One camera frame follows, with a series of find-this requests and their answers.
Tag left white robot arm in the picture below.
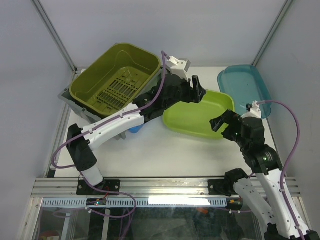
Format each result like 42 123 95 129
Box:
66 73 207 195

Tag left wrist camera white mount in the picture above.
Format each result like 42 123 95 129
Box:
166 56 191 80

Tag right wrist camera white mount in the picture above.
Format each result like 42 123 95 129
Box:
245 101 262 119

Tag teal transparent container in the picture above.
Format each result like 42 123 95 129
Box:
217 64 271 115

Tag right aluminium frame post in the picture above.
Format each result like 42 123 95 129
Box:
251 0 295 67

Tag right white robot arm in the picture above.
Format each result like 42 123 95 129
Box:
209 108 320 240

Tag left aluminium frame post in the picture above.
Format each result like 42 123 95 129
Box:
31 0 78 74

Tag lime green container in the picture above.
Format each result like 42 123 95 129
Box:
162 90 235 140

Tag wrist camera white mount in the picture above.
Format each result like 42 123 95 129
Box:
166 56 191 80
245 101 262 119

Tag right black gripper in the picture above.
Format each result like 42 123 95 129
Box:
208 108 248 150

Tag white slotted cable duct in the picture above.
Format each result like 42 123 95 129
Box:
42 196 227 208

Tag aluminium frame post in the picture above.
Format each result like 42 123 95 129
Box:
251 0 295 67
31 0 78 74

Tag aluminium mounting rail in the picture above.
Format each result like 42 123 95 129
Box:
31 177 224 198

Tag olive green slotted basket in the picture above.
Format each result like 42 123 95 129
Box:
69 43 162 118

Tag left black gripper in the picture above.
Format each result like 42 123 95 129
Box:
164 75 206 111

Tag blue plastic tray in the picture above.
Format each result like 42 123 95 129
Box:
128 124 144 134

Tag large grey crate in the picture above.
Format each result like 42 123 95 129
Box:
58 66 163 125

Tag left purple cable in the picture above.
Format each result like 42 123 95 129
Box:
51 51 173 240

